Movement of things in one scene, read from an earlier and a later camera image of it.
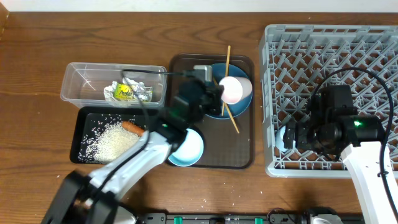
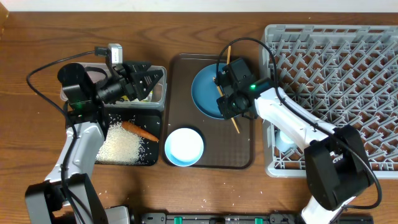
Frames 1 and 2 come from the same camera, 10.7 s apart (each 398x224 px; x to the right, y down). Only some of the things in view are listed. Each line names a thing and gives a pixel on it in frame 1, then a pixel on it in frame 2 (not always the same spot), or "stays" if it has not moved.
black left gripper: (216, 92) -> (136, 79)
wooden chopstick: (227, 60) stays
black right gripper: (301, 142) -> (226, 112)
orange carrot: (132, 127) stays
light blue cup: (278, 139) stays
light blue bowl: (190, 152) stays
